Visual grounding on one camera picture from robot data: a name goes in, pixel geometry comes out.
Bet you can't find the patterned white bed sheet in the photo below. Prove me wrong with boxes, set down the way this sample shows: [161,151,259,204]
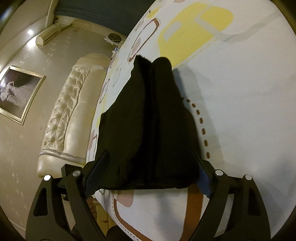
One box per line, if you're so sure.
[87,1,295,240]

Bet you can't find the framed wall picture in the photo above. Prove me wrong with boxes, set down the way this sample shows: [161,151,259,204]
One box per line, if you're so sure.
[1,65,46,125]

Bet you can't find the white wall air conditioner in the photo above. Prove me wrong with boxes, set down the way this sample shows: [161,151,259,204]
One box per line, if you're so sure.
[35,24,72,46]

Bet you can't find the dark teal curtain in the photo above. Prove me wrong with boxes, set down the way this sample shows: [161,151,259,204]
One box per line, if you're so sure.
[55,0,154,36]

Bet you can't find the cream tufted headboard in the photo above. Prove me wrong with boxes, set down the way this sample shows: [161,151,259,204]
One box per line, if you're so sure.
[37,53,111,178]

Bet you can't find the black pants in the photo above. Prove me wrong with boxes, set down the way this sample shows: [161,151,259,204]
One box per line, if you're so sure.
[92,55,200,190]

